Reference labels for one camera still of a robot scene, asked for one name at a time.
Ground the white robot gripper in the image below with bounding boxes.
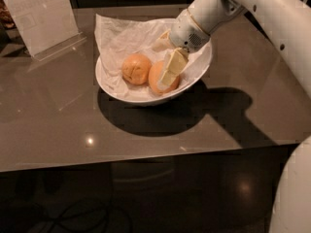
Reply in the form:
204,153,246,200
152,10,210,91

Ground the orange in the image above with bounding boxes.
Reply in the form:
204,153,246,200
149,61,180,95
121,53,152,85

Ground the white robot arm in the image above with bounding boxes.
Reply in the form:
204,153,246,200
153,0,311,233

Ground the white ceramic bowl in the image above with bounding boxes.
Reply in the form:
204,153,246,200
94,17,214,108

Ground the white paper napkin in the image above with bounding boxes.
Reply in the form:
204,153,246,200
94,14,213,102

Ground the clear acrylic sign holder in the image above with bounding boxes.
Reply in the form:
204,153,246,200
4,0,86,61

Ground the brown object behind sign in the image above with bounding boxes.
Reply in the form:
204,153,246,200
0,0,16,29

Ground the black cable on floor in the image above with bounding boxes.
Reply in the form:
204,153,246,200
32,196,133,233

